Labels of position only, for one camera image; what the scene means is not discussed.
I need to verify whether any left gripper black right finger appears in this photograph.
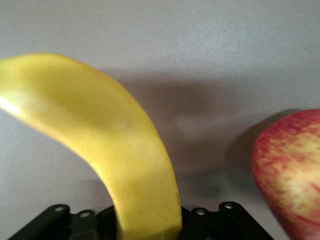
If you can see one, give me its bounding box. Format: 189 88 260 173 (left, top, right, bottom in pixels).
178 201 272 240

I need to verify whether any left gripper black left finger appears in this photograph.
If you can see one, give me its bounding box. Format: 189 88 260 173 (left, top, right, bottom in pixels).
9 204 121 240

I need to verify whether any red yellow apple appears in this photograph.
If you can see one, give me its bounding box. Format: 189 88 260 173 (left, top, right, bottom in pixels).
251 108 320 240

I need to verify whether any yellow banana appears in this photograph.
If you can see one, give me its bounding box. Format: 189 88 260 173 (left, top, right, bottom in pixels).
0 52 185 240

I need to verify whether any brown table cover sheet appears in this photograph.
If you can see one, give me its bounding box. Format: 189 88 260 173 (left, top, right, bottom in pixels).
0 0 320 240

